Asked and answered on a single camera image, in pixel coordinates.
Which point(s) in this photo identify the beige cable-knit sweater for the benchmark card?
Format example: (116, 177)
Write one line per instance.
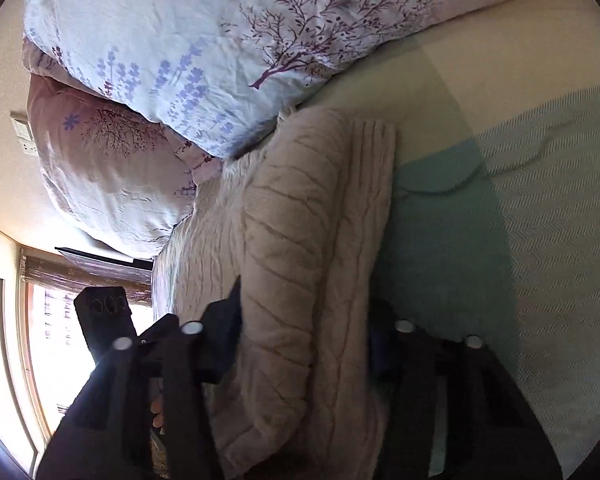
(295, 224)

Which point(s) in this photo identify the window with dark frame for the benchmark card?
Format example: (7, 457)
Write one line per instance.
(44, 360)

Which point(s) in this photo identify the person's right hand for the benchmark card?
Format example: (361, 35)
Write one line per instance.
(156, 409)

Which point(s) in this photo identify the white wall switch plate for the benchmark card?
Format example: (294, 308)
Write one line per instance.
(23, 133)

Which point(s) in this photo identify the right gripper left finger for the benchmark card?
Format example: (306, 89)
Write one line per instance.
(105, 434)

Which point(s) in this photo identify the white lavender right pillow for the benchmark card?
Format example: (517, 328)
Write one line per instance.
(219, 71)

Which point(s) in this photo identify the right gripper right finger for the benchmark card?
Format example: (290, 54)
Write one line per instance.
(490, 431)

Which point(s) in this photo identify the pink floral left pillow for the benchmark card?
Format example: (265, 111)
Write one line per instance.
(120, 179)

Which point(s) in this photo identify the pastel patchwork floral quilt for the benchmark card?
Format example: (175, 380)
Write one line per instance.
(494, 227)

